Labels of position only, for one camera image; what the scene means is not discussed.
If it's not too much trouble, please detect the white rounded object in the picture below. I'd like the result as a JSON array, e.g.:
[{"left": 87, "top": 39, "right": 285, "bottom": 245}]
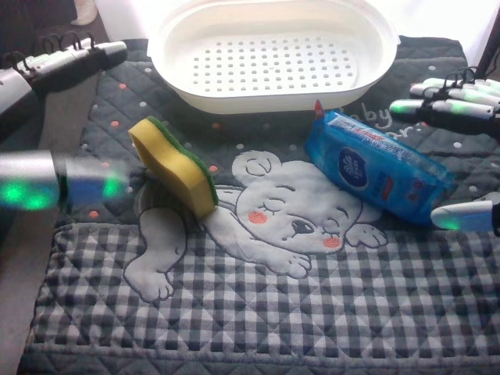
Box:
[{"left": 70, "top": 0, "right": 98, "bottom": 27}]

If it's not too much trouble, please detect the yellow green sponge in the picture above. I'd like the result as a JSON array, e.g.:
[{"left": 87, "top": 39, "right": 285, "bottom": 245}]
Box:
[{"left": 127, "top": 116, "right": 220, "bottom": 220}]

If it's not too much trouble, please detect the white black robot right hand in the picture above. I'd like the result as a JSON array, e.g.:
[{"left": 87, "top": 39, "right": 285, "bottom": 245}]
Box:
[{"left": 388, "top": 66, "right": 500, "bottom": 238}]

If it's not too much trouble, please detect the grey quilt with bear print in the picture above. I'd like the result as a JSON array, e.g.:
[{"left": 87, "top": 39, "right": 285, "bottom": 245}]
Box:
[{"left": 17, "top": 34, "right": 500, "bottom": 375}]

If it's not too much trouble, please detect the blue tissue packet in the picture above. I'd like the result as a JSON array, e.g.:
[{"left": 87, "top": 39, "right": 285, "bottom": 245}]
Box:
[{"left": 303, "top": 99, "right": 456, "bottom": 227}]

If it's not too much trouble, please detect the white perforated oval basin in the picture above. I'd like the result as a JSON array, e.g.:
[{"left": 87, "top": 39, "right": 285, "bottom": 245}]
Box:
[{"left": 146, "top": 0, "right": 402, "bottom": 116}]

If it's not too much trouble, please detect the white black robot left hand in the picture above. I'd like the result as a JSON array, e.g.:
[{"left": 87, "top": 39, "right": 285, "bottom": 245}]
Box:
[{"left": 0, "top": 33, "right": 130, "bottom": 213}]

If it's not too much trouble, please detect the black pole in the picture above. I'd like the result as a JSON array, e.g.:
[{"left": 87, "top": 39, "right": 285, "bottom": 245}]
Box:
[{"left": 477, "top": 0, "right": 500, "bottom": 76}]

